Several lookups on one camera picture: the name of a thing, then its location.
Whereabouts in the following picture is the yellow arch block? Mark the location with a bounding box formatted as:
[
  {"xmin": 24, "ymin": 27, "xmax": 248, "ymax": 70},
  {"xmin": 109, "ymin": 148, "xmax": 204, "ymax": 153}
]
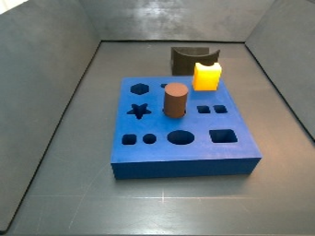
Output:
[{"xmin": 192, "ymin": 63, "xmax": 221, "ymax": 91}]

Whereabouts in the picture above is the black curved holder stand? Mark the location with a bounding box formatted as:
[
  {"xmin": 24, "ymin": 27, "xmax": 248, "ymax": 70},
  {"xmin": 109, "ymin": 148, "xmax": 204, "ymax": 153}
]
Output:
[{"xmin": 171, "ymin": 47, "xmax": 220, "ymax": 76}]

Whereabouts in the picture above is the brown cylinder peg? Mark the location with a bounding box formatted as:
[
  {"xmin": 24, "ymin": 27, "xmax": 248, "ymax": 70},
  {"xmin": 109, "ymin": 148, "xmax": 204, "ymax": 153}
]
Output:
[{"xmin": 164, "ymin": 82, "xmax": 188, "ymax": 118}]

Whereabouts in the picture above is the blue shape-sorting board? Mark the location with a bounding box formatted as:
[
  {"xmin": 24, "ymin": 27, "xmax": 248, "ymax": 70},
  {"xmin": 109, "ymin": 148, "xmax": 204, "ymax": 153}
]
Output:
[{"xmin": 111, "ymin": 77, "xmax": 261, "ymax": 179}]

